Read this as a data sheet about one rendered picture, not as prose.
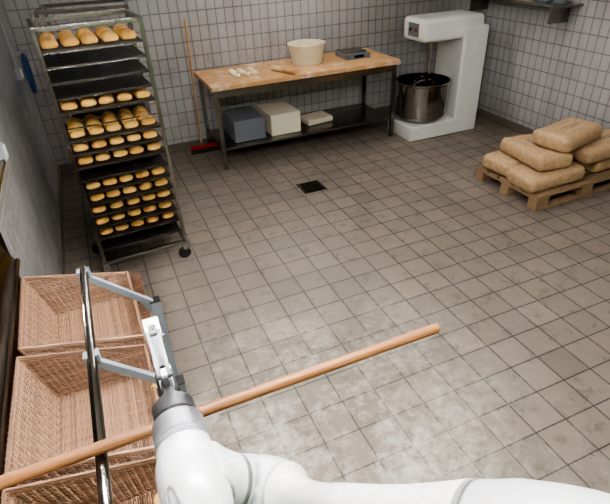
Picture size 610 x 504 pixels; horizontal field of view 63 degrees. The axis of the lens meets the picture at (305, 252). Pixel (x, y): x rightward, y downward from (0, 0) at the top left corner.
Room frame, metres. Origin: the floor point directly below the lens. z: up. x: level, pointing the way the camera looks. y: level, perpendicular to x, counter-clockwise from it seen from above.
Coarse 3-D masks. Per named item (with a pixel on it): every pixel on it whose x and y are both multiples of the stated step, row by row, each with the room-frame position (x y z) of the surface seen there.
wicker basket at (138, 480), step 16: (128, 464) 0.99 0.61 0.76; (144, 464) 1.01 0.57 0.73; (48, 480) 0.91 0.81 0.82; (64, 480) 0.92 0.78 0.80; (80, 480) 0.94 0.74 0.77; (96, 480) 0.96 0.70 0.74; (112, 480) 0.97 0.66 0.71; (128, 480) 0.99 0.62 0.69; (144, 480) 1.01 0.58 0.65; (16, 496) 0.88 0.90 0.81; (32, 496) 0.89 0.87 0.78; (48, 496) 0.91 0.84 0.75; (64, 496) 0.92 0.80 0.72; (80, 496) 0.93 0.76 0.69; (96, 496) 0.95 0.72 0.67; (128, 496) 0.99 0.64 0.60; (144, 496) 0.99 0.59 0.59
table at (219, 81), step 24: (216, 72) 5.68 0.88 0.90; (264, 72) 5.58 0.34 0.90; (312, 72) 5.48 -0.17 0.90; (336, 72) 5.57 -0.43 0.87; (360, 72) 5.72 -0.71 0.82; (384, 72) 5.84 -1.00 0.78; (216, 96) 5.10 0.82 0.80; (336, 120) 5.89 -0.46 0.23; (360, 120) 5.84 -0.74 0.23; (240, 144) 5.24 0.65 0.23
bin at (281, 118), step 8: (264, 104) 5.87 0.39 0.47; (272, 104) 5.85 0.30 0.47; (280, 104) 5.84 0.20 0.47; (288, 104) 5.82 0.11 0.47; (264, 112) 5.60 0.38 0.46; (272, 112) 5.55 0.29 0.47; (280, 112) 5.53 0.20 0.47; (288, 112) 5.52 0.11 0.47; (296, 112) 5.55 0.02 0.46; (272, 120) 5.43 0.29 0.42; (280, 120) 5.47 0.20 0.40; (288, 120) 5.51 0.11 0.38; (296, 120) 5.55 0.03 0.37; (272, 128) 5.43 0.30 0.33; (280, 128) 5.47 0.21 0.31; (288, 128) 5.51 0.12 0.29; (296, 128) 5.55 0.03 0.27
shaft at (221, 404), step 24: (408, 336) 1.07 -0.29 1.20; (336, 360) 0.98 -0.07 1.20; (360, 360) 1.00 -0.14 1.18; (264, 384) 0.91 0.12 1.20; (288, 384) 0.91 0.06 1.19; (216, 408) 0.84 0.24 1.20; (144, 432) 0.78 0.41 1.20; (72, 456) 0.72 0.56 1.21; (0, 480) 0.66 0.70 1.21; (24, 480) 0.67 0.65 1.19
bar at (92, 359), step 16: (80, 272) 1.51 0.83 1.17; (80, 288) 1.42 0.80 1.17; (112, 288) 1.56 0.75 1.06; (144, 304) 1.60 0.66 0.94; (160, 304) 1.60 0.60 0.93; (160, 320) 1.60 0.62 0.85; (96, 352) 1.09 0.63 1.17; (96, 368) 1.03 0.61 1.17; (112, 368) 1.10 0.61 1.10; (128, 368) 1.12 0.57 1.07; (176, 368) 1.60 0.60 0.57; (96, 384) 0.96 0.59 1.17; (96, 400) 0.91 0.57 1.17; (96, 416) 0.85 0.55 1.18; (96, 432) 0.80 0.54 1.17; (96, 464) 0.72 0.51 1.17; (112, 496) 0.64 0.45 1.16
